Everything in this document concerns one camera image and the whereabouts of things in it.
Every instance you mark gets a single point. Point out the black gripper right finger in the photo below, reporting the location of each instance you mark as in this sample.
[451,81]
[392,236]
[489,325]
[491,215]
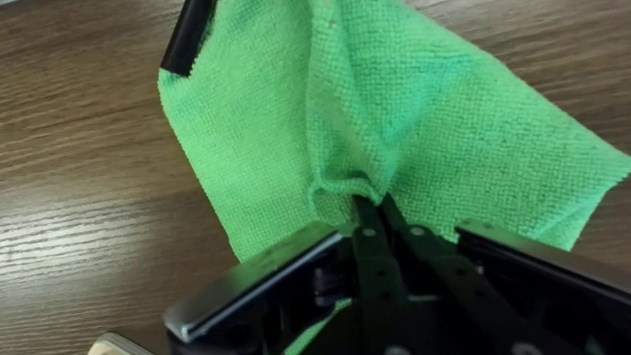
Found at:
[453,305]

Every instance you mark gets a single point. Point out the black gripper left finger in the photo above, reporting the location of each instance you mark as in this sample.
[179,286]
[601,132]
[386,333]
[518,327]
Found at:
[378,284]

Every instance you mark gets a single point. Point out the black marker on towel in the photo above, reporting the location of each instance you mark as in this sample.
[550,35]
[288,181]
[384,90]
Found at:
[187,35]

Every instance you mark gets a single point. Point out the green towel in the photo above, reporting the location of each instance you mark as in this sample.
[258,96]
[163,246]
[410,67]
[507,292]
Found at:
[294,106]

